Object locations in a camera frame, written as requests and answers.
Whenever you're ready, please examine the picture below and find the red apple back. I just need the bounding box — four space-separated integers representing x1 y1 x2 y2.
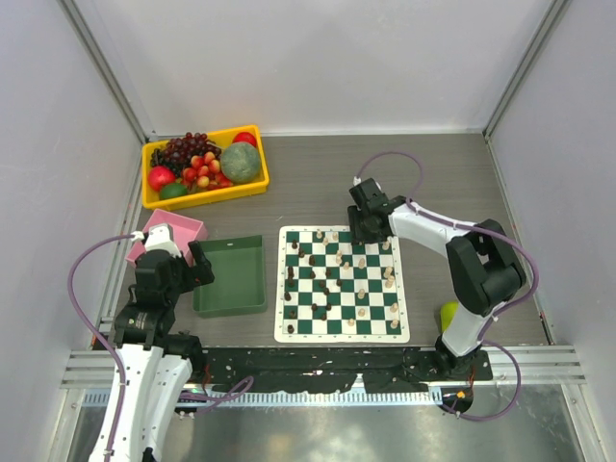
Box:
233 131 258 147

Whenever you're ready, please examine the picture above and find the green melon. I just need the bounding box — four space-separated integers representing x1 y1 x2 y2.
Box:
220 141 261 184

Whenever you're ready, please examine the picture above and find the yellow plastic fruit bin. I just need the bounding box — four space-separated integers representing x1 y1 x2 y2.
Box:
141 125 270 211

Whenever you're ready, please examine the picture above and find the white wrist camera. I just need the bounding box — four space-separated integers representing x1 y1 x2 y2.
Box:
352 176 382 193
130 223 182 257

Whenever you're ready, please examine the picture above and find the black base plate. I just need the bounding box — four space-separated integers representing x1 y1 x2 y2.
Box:
191 346 493 395

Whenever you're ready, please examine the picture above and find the dark purple grape bunch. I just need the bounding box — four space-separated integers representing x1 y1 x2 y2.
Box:
149 132 222 177

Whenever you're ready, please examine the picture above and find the green white chess board mat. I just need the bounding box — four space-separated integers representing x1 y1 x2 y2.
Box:
273 225 410 345

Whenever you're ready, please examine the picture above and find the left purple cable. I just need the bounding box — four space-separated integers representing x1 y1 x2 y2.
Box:
66 234 145 462

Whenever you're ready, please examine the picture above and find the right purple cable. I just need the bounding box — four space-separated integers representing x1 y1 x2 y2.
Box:
353 151 540 424

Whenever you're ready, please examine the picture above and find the green plastic tray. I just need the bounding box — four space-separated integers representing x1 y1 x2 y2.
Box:
192 235 268 319

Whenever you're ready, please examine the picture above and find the red apple front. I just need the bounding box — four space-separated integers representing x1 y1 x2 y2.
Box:
147 166 176 192

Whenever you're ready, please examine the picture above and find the green lime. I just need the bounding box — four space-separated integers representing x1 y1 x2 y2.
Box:
159 183 189 200

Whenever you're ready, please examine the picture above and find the purple cable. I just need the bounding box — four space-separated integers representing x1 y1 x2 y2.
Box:
353 151 540 424
66 234 145 462

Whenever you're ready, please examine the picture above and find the white slotted cable duct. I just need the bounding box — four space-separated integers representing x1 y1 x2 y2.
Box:
84 387 444 409

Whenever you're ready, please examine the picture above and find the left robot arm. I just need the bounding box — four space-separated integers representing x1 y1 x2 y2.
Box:
90 241 215 461

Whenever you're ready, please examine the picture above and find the pink plastic box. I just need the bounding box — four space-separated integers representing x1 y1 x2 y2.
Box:
125 209 208 267

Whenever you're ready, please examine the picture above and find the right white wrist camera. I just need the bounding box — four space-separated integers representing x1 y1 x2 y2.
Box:
352 176 382 193

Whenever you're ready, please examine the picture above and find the red yellow cherry bunch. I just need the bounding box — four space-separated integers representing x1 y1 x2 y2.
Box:
180 152 233 193

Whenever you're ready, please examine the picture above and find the green pear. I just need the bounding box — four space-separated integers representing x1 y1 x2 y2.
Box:
440 301 458 333

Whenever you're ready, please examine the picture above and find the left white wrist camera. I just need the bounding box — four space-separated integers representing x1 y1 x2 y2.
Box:
130 223 182 257

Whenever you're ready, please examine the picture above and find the red apple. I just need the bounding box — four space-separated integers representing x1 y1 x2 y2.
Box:
233 131 258 147
147 166 176 192

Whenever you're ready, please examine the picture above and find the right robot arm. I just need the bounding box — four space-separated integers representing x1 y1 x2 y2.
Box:
347 178 526 379

